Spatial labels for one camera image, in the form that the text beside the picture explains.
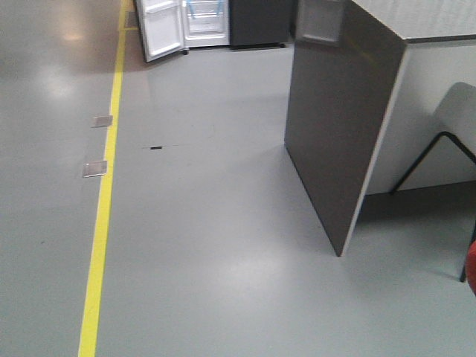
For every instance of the red yellow apple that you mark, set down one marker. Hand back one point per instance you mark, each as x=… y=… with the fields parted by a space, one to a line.
x=470 y=267

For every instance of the white fridge interior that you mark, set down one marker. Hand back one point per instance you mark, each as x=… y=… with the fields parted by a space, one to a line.
x=205 y=23

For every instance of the white fridge door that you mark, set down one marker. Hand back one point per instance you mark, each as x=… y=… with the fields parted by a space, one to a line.
x=160 y=26

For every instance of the silver floor socket plate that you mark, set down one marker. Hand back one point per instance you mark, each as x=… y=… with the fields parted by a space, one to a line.
x=94 y=169
x=102 y=121

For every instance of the grey kitchen island cabinet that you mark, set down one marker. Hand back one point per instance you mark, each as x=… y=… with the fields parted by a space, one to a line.
x=372 y=83

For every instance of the yellow floor tape line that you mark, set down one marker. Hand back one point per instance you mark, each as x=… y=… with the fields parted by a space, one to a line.
x=94 y=288

